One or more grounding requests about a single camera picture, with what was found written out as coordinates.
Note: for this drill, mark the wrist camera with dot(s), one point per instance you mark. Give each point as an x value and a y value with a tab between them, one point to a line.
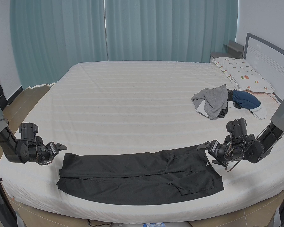
52	147
213	147

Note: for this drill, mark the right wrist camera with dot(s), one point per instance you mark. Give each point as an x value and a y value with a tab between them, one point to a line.
213	147

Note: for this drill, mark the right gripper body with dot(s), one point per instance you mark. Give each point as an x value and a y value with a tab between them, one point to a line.
229	154

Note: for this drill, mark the grey garment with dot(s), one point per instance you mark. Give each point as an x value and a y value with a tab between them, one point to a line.
213	100

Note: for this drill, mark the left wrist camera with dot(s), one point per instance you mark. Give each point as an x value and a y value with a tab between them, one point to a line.
52	147

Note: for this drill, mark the grey bedside table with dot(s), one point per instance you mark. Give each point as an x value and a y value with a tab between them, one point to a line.
234	46

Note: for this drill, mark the white garment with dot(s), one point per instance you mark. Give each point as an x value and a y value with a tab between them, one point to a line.
201	109
260	113

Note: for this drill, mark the black garment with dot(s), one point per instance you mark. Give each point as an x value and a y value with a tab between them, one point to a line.
223	113

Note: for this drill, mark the blue-green curtain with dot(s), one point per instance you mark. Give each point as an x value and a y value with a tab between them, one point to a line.
61	32
168	20

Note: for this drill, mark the dark blue garment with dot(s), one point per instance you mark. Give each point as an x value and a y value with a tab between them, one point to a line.
246	99

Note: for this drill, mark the bed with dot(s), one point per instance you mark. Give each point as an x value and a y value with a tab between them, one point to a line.
132	91

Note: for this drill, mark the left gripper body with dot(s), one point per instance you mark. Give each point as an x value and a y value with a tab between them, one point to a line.
40	155

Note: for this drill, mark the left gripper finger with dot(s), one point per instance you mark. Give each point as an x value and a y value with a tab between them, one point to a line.
61	146

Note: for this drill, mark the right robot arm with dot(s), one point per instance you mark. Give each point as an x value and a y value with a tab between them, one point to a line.
262	148

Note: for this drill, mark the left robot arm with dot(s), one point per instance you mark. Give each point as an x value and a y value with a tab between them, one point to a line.
9	145

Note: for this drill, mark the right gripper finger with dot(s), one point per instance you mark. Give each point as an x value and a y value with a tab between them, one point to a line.
205	146

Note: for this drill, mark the black long-sleeved top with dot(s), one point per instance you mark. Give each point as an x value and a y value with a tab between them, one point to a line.
132	174

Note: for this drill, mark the white printed pillow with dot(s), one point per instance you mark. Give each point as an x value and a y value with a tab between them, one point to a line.
241	72

